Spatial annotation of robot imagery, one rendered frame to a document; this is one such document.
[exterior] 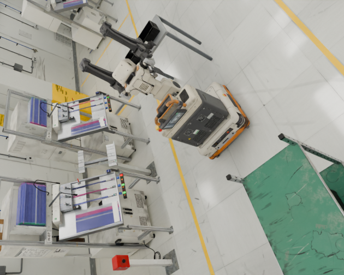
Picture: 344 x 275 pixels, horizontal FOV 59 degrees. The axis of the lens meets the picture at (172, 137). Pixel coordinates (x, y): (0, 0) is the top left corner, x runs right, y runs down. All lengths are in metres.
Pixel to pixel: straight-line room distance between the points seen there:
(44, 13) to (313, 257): 6.70
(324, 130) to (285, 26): 1.27
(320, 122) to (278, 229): 1.35
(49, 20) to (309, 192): 6.52
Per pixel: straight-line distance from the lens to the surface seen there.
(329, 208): 1.79
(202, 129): 3.19
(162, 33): 3.78
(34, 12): 7.38
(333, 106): 2.99
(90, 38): 7.66
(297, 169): 1.89
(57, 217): 3.76
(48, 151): 4.70
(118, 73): 3.02
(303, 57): 3.34
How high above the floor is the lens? 2.59
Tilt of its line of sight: 37 degrees down
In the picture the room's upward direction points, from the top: 72 degrees counter-clockwise
